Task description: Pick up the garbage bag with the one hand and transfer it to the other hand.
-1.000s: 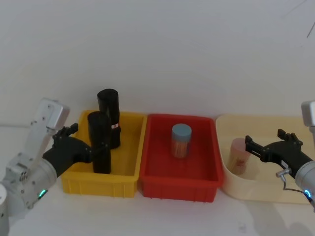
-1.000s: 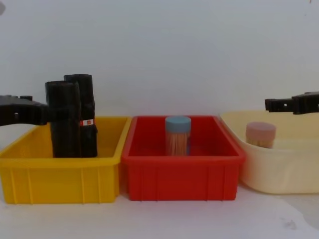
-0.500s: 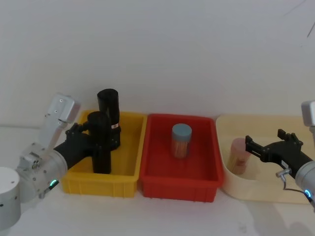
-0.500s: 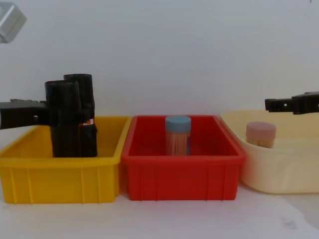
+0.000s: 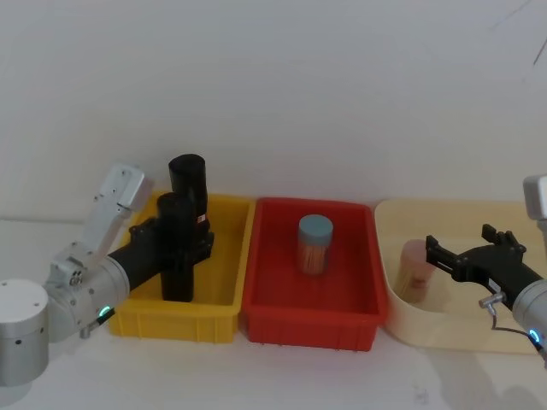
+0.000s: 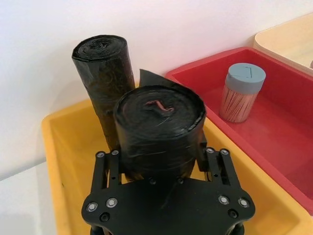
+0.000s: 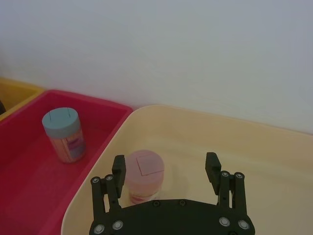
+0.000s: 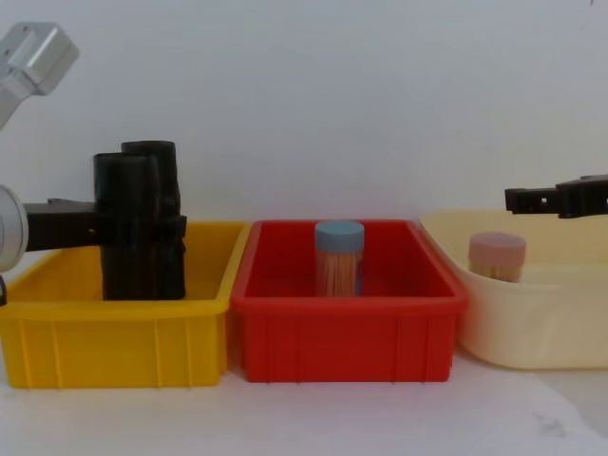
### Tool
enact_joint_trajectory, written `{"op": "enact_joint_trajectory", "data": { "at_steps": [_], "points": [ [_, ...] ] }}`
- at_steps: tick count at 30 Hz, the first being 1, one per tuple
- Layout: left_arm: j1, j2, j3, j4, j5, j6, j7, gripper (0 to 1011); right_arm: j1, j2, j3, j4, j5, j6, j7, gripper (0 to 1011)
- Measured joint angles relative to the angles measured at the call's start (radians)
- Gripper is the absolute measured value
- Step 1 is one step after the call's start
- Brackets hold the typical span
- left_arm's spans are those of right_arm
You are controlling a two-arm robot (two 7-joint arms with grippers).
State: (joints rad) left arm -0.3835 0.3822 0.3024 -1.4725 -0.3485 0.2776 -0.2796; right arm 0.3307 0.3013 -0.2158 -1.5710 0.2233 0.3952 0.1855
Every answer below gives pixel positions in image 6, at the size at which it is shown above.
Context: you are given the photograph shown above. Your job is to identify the yellow plastic bin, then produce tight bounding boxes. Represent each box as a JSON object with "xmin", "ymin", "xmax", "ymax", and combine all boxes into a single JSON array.
[{"xmin": 41, "ymin": 97, "xmax": 313, "ymax": 235}]

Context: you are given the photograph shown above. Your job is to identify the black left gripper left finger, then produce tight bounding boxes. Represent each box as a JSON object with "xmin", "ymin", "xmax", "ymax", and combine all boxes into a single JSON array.
[{"xmin": 90, "ymin": 150, "xmax": 123, "ymax": 195}]

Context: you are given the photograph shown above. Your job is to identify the toothpick jar with grey lid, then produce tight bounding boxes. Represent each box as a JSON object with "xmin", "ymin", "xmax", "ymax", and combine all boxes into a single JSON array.
[{"xmin": 219, "ymin": 63, "xmax": 267, "ymax": 123}]

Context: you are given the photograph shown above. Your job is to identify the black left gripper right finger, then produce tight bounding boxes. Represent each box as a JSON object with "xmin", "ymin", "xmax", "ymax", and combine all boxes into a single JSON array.
[{"xmin": 195, "ymin": 136, "xmax": 244, "ymax": 193}]

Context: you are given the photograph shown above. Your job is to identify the thick black bag roll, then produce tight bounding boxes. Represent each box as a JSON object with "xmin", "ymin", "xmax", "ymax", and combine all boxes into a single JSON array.
[{"xmin": 112, "ymin": 69, "xmax": 207, "ymax": 183}]

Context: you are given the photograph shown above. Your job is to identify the cream plastic bin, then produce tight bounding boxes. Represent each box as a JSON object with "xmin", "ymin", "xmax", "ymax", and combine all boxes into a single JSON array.
[{"xmin": 253, "ymin": 13, "xmax": 313, "ymax": 77}]

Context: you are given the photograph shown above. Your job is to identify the slim black bag roll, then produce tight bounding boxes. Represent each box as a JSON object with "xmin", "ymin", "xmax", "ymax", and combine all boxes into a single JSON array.
[{"xmin": 71, "ymin": 35, "xmax": 136, "ymax": 151}]

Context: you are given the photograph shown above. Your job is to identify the red plastic bin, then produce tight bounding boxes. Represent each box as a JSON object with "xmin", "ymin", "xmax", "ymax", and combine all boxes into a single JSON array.
[{"xmin": 165, "ymin": 46, "xmax": 313, "ymax": 215}]

